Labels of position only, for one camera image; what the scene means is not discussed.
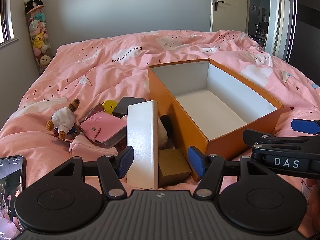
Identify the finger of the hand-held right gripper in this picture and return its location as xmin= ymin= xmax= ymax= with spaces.
xmin=243 ymin=129 xmax=320 ymax=148
xmin=291 ymin=119 xmax=320 ymax=135

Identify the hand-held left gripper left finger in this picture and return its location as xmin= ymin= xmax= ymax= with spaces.
xmin=53 ymin=146 xmax=135 ymax=198

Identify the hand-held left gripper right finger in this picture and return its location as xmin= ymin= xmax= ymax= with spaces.
xmin=187 ymin=145 xmax=272 ymax=198

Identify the tall white box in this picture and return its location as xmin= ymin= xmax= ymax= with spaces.
xmin=126 ymin=100 xmax=159 ymax=190

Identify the pink snap wallet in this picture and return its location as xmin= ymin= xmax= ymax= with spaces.
xmin=80 ymin=112 xmax=128 ymax=144

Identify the pink cloth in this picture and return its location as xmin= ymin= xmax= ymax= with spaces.
xmin=69 ymin=132 xmax=118 ymax=157

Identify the orange cardboard box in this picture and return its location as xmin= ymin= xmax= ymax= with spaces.
xmin=147 ymin=58 xmax=285 ymax=182

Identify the dark grey box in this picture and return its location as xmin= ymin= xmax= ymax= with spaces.
xmin=112 ymin=97 xmax=147 ymax=117

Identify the small gold box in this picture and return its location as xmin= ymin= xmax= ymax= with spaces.
xmin=158 ymin=149 xmax=192 ymax=188

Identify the black and white plush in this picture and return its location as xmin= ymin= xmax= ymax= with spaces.
xmin=157 ymin=115 xmax=175 ymax=150

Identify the yellow plush toy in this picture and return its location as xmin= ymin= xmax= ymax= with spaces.
xmin=102 ymin=100 xmax=118 ymax=114

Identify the brown wallet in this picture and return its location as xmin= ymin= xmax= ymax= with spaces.
xmin=81 ymin=103 xmax=107 ymax=124

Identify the teddy bear in white shirt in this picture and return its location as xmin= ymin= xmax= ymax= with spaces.
xmin=46 ymin=98 xmax=82 ymax=140

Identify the dark wardrobe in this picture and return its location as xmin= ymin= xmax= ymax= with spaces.
xmin=287 ymin=0 xmax=320 ymax=68

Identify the pink printed duvet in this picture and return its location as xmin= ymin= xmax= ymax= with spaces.
xmin=0 ymin=29 xmax=320 ymax=233

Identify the dark chair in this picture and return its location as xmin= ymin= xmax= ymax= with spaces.
xmin=255 ymin=21 xmax=270 ymax=43

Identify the black smartphone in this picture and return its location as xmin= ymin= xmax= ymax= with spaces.
xmin=0 ymin=155 xmax=27 ymax=240

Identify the white door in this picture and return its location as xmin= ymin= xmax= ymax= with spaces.
xmin=211 ymin=0 xmax=250 ymax=34

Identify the tube of plush toys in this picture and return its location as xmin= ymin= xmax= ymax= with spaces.
xmin=24 ymin=5 xmax=53 ymax=75

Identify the panda plush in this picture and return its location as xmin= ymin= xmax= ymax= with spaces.
xmin=24 ymin=0 xmax=45 ymax=13

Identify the window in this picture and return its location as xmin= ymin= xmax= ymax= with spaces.
xmin=0 ymin=0 xmax=20 ymax=47

